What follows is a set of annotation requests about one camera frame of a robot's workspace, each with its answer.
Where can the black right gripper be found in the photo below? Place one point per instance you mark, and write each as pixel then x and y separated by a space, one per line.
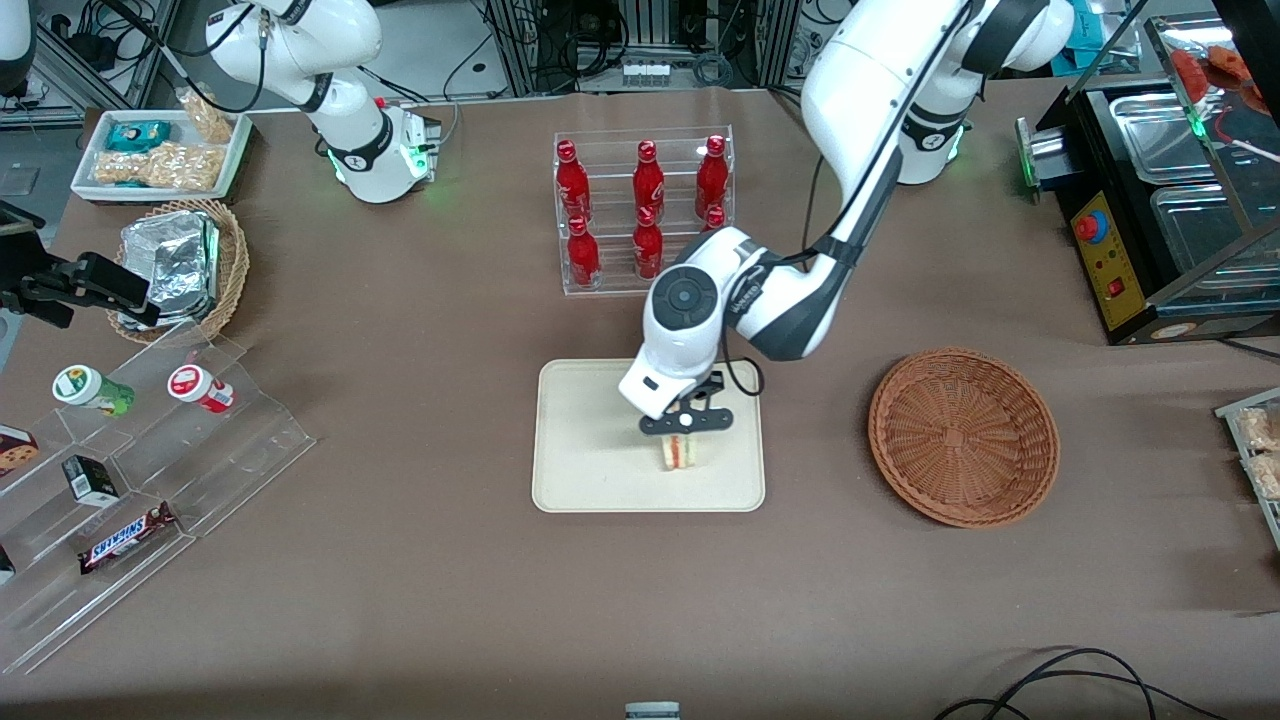
pixel 32 283

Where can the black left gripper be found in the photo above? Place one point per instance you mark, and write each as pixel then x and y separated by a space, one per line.
pixel 714 386

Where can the triangle sandwich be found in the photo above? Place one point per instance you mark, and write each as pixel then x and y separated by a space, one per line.
pixel 680 456

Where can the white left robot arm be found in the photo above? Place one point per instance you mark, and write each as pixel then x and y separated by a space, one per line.
pixel 860 80

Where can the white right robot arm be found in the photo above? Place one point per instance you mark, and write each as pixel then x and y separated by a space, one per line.
pixel 300 50

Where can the cream rectangular tray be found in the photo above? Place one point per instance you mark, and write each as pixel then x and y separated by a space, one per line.
pixel 590 450

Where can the tan wicker basket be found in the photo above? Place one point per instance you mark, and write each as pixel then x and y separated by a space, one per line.
pixel 232 260

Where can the white rectangular snack tray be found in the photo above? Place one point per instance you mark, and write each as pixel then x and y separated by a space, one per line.
pixel 90 160

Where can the round brown wicker basket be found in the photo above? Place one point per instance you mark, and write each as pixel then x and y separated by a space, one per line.
pixel 960 440

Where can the tray of wrapped snacks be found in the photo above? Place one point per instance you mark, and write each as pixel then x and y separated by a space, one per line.
pixel 1240 405

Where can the foil wrapped package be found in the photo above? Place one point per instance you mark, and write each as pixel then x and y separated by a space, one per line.
pixel 170 255
pixel 185 312

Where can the green lid drink bottle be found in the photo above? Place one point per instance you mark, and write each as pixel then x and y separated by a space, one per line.
pixel 85 387

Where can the red lid drink bottle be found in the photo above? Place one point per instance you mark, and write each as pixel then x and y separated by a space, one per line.
pixel 195 385

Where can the large clear nut bag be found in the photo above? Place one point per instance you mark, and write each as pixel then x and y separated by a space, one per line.
pixel 160 167

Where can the teal snack packet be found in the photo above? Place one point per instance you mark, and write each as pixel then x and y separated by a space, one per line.
pixel 138 135

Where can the clear acrylic bottle rack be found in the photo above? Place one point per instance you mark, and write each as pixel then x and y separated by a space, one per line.
pixel 610 285

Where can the small black box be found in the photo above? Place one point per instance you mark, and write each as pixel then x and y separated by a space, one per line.
pixel 90 480

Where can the brown cookie box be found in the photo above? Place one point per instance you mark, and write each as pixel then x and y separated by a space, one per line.
pixel 15 452

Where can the clear acrylic step display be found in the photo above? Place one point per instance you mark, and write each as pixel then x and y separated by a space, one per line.
pixel 240 450

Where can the small clear nut bag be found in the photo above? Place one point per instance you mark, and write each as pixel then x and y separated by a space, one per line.
pixel 208 118

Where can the red cola bottle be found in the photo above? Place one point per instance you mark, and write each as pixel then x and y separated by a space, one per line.
pixel 647 245
pixel 714 218
pixel 648 182
pixel 712 178
pixel 583 255
pixel 573 185

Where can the snickers chocolate bar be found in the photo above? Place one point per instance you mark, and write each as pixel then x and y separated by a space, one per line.
pixel 125 540

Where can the small grey device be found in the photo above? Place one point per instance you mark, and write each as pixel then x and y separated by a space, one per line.
pixel 652 711

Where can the dark snack packet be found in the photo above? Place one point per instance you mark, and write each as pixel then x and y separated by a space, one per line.
pixel 5 565

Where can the white power strip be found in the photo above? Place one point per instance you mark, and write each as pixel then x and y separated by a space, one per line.
pixel 646 72

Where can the black food warmer machine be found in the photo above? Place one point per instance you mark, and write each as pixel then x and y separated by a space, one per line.
pixel 1110 180

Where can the wrapped bread piece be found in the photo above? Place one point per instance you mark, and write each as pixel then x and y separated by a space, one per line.
pixel 1265 475
pixel 1258 430

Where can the red food pieces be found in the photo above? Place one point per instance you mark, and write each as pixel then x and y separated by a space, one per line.
pixel 1210 68

